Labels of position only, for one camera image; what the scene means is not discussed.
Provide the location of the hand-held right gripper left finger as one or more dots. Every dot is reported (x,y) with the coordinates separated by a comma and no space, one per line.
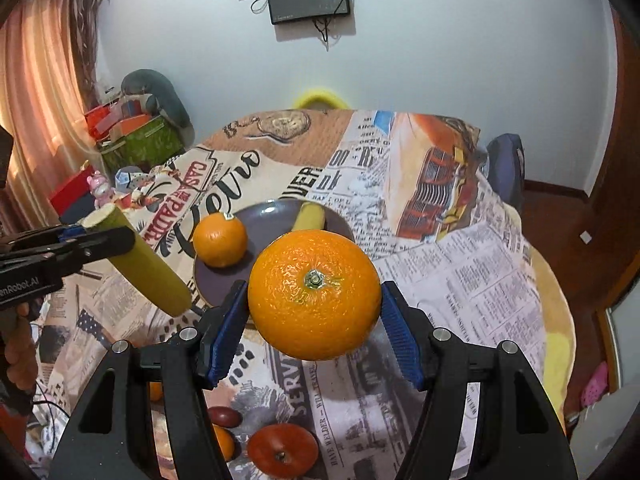
(226,332)

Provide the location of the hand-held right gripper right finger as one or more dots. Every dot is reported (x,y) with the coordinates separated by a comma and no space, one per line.
(401,336)

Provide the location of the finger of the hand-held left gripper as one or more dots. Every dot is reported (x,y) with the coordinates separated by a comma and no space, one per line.
(105,243)
(73,230)

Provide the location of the yellow-green cucumber piece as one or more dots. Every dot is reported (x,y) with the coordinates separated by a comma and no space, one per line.
(142,267)

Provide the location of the grey round plate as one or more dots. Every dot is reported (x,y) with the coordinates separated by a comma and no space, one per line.
(272,260)

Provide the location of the small orange with sticker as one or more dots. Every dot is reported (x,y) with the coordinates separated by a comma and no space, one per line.
(220,240)

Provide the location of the large orange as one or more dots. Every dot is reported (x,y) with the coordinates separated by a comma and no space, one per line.
(314,295)

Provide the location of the yellow-green banana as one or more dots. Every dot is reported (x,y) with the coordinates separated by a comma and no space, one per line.
(308,217)

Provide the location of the person's left hand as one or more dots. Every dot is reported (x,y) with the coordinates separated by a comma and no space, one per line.
(22,360)

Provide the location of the red box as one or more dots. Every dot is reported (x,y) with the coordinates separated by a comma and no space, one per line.
(75,192)

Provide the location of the pink toy figure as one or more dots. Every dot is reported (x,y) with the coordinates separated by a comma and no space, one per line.
(100,187)

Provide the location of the newspaper print tablecloth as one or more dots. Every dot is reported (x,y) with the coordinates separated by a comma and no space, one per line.
(450,270)

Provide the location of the dark red fruit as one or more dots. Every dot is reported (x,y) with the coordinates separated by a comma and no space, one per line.
(226,416)

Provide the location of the green patterned box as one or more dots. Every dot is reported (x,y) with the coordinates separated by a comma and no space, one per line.
(142,145)

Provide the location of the red apple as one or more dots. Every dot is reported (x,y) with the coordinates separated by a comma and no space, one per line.
(283,450)

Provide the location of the pink curtain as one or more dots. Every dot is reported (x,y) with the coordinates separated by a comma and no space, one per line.
(45,100)

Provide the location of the yellow blanket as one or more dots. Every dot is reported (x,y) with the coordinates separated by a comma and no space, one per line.
(557,345)

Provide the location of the grey plush pillow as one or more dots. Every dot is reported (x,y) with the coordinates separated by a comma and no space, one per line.
(160,95)

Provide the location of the blue chair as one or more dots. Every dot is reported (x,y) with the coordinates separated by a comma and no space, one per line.
(507,170)

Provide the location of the pink slipper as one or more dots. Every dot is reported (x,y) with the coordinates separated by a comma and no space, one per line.
(595,385)

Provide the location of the yellow chair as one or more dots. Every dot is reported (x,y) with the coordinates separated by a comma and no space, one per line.
(320,97)

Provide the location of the white wall socket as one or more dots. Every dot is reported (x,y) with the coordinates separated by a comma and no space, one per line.
(586,236)

